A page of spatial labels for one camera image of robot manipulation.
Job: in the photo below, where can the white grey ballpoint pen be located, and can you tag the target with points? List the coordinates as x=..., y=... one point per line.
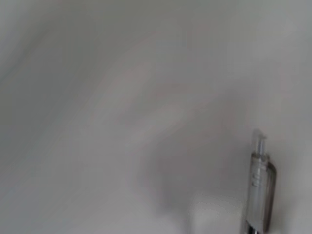
x=260, y=190

